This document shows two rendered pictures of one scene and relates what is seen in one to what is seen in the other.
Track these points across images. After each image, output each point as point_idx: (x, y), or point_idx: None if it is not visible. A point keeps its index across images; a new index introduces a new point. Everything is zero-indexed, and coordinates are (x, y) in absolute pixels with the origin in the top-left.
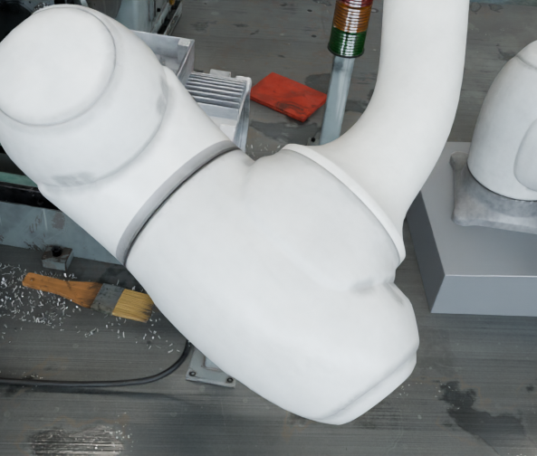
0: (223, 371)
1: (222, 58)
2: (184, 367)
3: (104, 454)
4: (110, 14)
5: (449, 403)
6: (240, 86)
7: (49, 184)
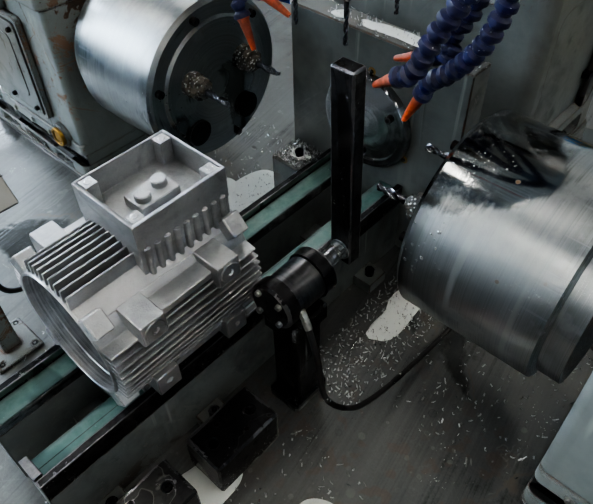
0: None
1: None
2: (29, 322)
3: (16, 250)
4: (469, 324)
5: None
6: (51, 276)
7: None
